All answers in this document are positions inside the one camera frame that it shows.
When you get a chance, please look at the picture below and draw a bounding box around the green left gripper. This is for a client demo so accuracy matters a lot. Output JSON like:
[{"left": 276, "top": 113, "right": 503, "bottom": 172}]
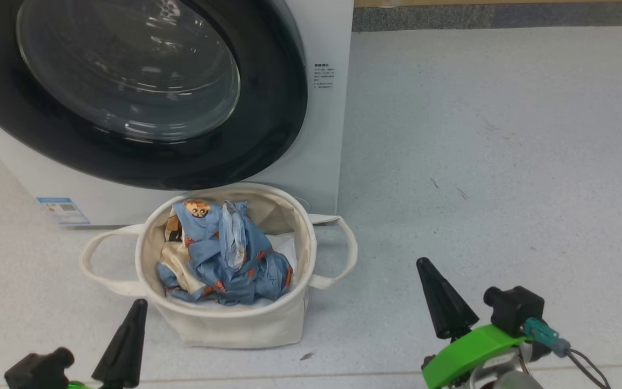
[{"left": 67, "top": 299, "right": 148, "bottom": 389}]

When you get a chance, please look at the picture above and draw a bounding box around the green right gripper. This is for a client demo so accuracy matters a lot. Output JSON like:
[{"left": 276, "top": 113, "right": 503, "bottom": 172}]
[{"left": 417, "top": 258, "right": 530, "bottom": 389}]

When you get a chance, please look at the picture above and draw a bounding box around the blue patterned garment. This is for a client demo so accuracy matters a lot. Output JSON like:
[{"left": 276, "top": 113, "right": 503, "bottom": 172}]
[{"left": 156, "top": 199, "right": 294, "bottom": 306}]

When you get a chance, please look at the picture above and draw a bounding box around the black round washing machine door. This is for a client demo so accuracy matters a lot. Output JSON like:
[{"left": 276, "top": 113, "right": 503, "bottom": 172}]
[{"left": 0, "top": 0, "right": 308, "bottom": 191}]

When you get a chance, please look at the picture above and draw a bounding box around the cream canvas laundry basket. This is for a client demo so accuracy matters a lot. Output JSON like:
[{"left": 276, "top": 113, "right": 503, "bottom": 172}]
[{"left": 79, "top": 183, "right": 359, "bottom": 349}]

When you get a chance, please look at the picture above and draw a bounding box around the white cloth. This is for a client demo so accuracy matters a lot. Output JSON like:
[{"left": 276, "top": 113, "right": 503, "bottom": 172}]
[{"left": 257, "top": 232, "right": 298, "bottom": 308}]

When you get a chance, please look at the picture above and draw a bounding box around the white front-load washing machine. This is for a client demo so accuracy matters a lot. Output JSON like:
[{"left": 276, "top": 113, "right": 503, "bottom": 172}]
[{"left": 0, "top": 0, "right": 355, "bottom": 227}]

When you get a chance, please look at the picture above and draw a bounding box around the blue energy label sticker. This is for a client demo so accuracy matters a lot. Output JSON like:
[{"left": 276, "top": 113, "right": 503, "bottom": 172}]
[{"left": 37, "top": 197, "right": 91, "bottom": 225}]

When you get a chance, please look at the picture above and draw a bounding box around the white text notice sticker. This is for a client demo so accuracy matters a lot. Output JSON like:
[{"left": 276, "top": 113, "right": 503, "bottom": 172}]
[{"left": 313, "top": 62, "right": 336, "bottom": 90}]

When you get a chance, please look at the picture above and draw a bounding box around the teal cable connector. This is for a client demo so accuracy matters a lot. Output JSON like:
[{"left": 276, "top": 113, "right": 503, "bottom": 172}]
[{"left": 523, "top": 318, "right": 571, "bottom": 357}]

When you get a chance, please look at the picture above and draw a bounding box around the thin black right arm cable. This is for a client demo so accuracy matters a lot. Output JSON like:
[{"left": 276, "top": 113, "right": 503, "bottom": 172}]
[{"left": 565, "top": 348, "right": 612, "bottom": 389}]

